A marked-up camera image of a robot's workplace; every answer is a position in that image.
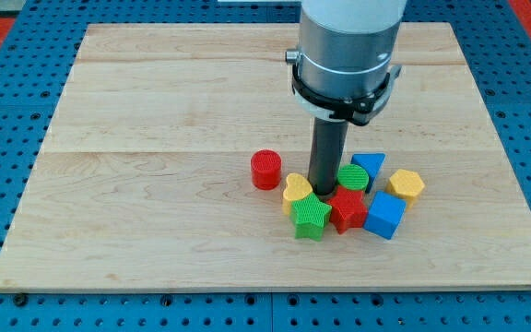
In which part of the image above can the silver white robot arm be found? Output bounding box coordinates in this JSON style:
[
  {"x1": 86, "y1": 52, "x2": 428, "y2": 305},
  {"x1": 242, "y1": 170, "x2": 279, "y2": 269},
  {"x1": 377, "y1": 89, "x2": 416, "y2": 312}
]
[{"x1": 286, "y1": 0, "x2": 407, "y2": 196}]

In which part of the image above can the yellow hexagon block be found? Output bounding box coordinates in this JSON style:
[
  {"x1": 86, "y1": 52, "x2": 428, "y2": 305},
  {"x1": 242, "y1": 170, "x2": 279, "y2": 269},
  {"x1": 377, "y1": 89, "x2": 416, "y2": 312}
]
[{"x1": 385, "y1": 169, "x2": 426, "y2": 210}]

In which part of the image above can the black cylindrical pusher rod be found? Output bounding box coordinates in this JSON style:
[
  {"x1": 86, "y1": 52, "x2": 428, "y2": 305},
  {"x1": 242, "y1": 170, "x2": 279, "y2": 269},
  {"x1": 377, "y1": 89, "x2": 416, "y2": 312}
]
[{"x1": 308, "y1": 118, "x2": 348, "y2": 196}]

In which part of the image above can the red star block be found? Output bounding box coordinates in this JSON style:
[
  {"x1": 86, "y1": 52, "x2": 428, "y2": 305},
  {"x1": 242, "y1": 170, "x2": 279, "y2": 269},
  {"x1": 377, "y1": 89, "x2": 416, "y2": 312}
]
[{"x1": 327, "y1": 185, "x2": 368, "y2": 234}]

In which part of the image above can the green cylinder block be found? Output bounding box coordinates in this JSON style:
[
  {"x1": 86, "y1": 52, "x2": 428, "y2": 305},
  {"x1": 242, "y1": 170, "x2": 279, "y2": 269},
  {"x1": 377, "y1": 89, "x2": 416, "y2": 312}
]
[{"x1": 337, "y1": 164, "x2": 370, "y2": 191}]

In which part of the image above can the yellow heart block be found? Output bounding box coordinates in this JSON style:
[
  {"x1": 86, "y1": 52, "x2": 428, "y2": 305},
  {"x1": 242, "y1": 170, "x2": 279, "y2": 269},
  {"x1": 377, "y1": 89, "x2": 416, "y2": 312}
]
[{"x1": 282, "y1": 172, "x2": 313, "y2": 216}]

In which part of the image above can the red cylinder block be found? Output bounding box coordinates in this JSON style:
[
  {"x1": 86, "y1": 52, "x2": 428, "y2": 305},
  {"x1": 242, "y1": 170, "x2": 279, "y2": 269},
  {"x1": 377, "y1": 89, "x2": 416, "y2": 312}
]
[{"x1": 250, "y1": 149, "x2": 282, "y2": 190}]

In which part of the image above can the light wooden board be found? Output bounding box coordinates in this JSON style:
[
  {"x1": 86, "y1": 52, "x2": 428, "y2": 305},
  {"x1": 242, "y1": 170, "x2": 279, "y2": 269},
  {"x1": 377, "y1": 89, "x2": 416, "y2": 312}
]
[{"x1": 0, "y1": 23, "x2": 531, "y2": 293}]

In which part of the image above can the blue cube block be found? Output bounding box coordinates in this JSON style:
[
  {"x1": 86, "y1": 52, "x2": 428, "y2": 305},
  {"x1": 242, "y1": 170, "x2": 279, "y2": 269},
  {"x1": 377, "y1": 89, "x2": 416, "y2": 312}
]
[{"x1": 363, "y1": 191, "x2": 407, "y2": 240}]

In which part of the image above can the blue triangle block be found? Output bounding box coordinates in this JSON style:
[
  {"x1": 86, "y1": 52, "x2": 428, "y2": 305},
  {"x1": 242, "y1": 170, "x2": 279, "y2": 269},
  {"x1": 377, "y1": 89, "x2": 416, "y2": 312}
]
[{"x1": 351, "y1": 153, "x2": 386, "y2": 193}]

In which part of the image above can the green star block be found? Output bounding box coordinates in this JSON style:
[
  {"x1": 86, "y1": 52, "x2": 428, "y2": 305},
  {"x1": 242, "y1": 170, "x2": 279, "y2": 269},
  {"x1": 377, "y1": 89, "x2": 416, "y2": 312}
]
[{"x1": 289, "y1": 194, "x2": 332, "y2": 242}]

